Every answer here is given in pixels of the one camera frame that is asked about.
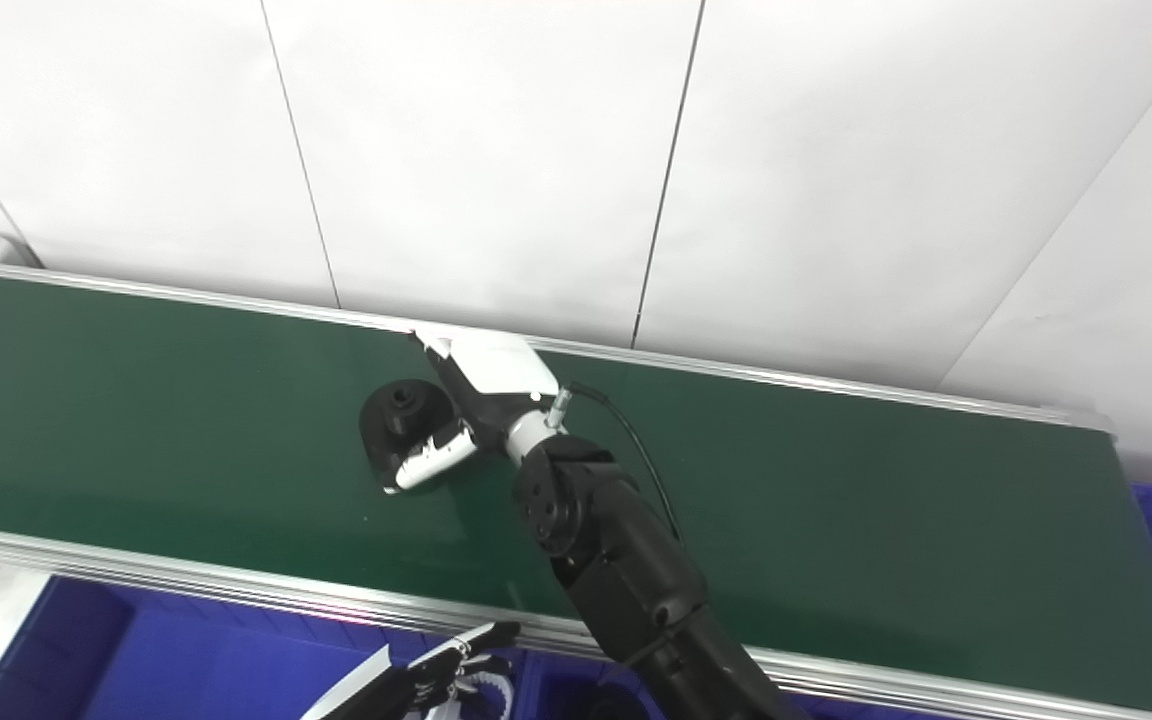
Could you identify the green conveyor belt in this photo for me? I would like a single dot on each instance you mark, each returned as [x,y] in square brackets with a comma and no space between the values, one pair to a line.
[836,500]
[236,590]

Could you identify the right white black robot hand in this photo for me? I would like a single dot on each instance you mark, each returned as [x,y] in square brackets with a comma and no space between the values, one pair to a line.
[491,365]

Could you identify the black round machine part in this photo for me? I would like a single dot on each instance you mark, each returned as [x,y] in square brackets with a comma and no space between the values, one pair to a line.
[616,705]
[396,420]

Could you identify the blue bin with white rings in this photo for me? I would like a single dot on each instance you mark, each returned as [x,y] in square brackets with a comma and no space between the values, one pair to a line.
[186,660]

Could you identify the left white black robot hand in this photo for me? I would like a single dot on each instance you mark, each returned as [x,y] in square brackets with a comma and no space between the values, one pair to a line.
[406,695]

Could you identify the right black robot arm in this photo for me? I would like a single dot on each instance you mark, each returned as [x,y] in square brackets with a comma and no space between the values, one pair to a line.
[616,560]

